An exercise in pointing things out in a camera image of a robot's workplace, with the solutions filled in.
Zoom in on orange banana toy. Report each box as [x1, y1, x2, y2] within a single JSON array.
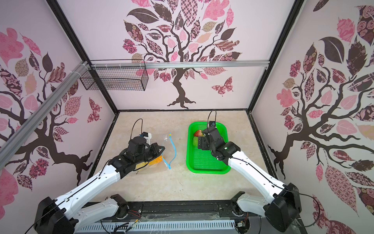
[[149, 156, 163, 165]]

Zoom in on clear zip bag blue zipper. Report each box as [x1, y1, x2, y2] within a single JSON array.
[[135, 132, 178, 173]]

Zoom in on pale yellow fruit toy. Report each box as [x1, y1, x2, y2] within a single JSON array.
[[136, 162, 149, 170]]

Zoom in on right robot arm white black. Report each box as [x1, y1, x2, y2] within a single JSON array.
[[198, 126, 302, 233]]

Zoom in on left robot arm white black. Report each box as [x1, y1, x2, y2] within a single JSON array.
[[32, 136, 165, 234]]

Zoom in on red apple toy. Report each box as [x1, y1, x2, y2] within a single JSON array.
[[194, 130, 205, 137]]

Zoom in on green apple toy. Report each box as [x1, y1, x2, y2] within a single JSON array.
[[192, 136, 199, 147]]

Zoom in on green plastic basket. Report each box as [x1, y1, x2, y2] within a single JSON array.
[[185, 121, 232, 175]]

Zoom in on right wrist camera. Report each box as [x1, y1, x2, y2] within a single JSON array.
[[207, 121, 216, 128]]

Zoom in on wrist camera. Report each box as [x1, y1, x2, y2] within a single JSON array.
[[207, 121, 216, 128], [139, 132, 152, 145]]

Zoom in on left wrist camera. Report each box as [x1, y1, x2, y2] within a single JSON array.
[[139, 132, 152, 145]]

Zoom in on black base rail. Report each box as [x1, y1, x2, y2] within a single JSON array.
[[54, 199, 307, 234]]

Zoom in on black wire wall basket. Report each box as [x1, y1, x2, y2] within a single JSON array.
[[80, 58, 149, 91]]

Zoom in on white slotted cable duct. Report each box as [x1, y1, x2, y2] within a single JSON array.
[[77, 220, 237, 234]]

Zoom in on rear aluminium frame rail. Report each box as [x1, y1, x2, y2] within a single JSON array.
[[91, 60, 270, 70]]

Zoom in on aluminium frame rail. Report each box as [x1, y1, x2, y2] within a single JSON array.
[[1, 61, 89, 168], [91, 60, 270, 70]]

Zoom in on left aluminium frame rail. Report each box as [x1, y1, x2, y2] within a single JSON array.
[[1, 61, 89, 168]]

